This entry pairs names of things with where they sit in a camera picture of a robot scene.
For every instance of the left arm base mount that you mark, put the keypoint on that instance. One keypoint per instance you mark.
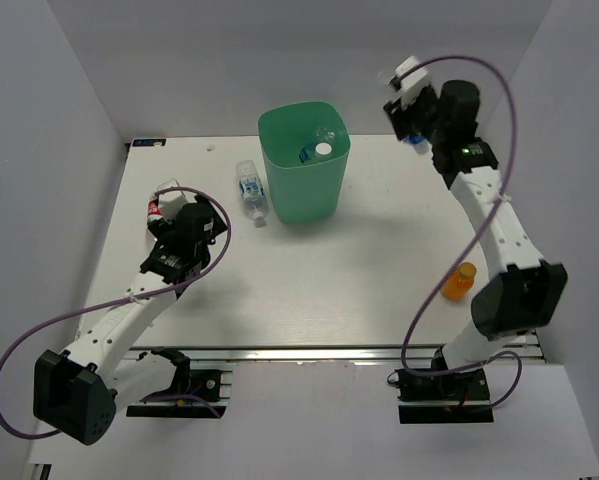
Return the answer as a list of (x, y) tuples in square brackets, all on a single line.
[(195, 391)]

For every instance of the aluminium frame rail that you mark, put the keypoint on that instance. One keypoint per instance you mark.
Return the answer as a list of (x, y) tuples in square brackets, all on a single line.
[(527, 352)]

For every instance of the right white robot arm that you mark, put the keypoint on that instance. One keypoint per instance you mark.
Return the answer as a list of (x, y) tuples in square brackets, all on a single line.
[(523, 288)]

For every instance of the crushed bottle blue label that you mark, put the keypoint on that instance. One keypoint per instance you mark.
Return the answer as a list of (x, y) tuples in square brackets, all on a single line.
[(320, 134)]

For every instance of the clear bottle blue label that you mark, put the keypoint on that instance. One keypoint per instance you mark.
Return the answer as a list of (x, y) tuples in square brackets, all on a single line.
[(418, 143)]

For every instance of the orange juice bottle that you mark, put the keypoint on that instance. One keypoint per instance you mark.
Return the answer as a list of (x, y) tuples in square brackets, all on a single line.
[(460, 282)]

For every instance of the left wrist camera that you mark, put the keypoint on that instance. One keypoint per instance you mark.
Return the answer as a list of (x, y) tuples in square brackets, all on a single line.
[(170, 203)]

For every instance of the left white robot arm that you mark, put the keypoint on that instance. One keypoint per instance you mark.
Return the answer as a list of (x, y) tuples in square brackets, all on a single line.
[(80, 390)]

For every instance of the bottle green blue label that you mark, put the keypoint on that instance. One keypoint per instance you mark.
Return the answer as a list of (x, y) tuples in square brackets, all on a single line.
[(253, 197)]

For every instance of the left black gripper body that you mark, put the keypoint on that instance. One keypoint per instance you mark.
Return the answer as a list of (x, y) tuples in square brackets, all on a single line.
[(163, 231)]

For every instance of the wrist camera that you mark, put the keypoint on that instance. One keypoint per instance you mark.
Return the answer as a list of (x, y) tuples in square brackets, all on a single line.
[(411, 75), (170, 203)]

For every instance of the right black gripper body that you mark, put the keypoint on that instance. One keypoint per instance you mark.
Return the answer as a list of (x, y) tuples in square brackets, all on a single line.
[(416, 118)]

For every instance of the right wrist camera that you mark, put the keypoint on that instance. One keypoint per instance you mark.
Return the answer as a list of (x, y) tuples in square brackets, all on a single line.
[(411, 75)]

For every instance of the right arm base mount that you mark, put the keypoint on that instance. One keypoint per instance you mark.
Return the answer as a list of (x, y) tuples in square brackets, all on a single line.
[(462, 398)]

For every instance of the green plastic bin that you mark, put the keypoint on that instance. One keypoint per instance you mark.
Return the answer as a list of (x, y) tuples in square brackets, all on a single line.
[(302, 193)]

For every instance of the bottle red label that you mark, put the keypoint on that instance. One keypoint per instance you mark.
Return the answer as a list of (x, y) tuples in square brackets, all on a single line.
[(155, 221)]

